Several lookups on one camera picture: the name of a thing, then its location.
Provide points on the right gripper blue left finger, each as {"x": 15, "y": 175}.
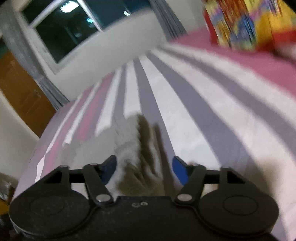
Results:
{"x": 96, "y": 178}

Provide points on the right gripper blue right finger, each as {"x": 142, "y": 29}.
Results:
{"x": 192, "y": 179}

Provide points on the grey pants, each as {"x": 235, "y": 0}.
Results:
{"x": 142, "y": 165}

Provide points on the pink grey striped bed sheet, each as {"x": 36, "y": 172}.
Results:
{"x": 210, "y": 105}

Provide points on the brown wooden door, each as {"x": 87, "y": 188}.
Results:
{"x": 24, "y": 95}

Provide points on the grey curtain right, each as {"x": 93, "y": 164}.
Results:
{"x": 171, "y": 25}

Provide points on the grey curtain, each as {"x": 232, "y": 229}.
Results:
{"x": 16, "y": 42}
{"x": 171, "y": 25}

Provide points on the white framed window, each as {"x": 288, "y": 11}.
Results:
{"x": 60, "y": 28}

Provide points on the grey curtain left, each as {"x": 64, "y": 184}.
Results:
{"x": 16, "y": 42}

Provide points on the colourful yellow red blanket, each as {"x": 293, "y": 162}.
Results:
{"x": 250, "y": 25}

